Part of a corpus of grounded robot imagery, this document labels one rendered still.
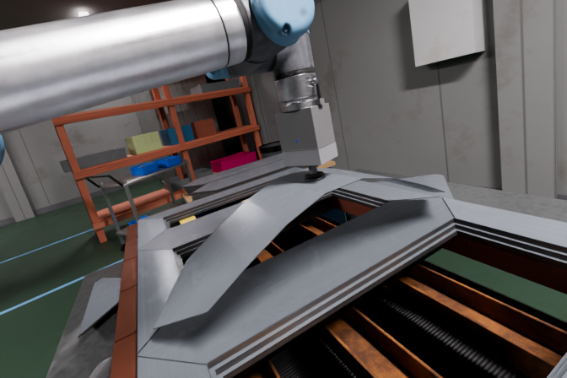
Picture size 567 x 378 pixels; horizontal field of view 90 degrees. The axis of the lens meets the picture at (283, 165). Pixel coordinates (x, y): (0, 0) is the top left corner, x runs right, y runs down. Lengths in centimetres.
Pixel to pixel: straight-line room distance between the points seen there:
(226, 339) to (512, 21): 250
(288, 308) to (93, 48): 44
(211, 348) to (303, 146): 35
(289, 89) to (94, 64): 30
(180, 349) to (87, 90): 39
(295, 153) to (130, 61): 32
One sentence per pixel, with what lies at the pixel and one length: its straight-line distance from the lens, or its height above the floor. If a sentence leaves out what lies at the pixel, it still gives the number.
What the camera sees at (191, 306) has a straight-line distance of 49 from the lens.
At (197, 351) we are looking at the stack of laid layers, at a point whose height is 84.
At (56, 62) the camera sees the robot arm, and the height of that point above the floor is 124.
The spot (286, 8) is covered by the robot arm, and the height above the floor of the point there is 126.
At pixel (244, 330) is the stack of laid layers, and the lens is 51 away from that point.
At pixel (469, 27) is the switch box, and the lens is 260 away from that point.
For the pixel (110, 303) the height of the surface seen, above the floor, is 72.
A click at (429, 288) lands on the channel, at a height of 68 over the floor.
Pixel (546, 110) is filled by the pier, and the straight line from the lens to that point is 260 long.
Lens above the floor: 117
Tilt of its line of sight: 12 degrees down
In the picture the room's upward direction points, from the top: 12 degrees counter-clockwise
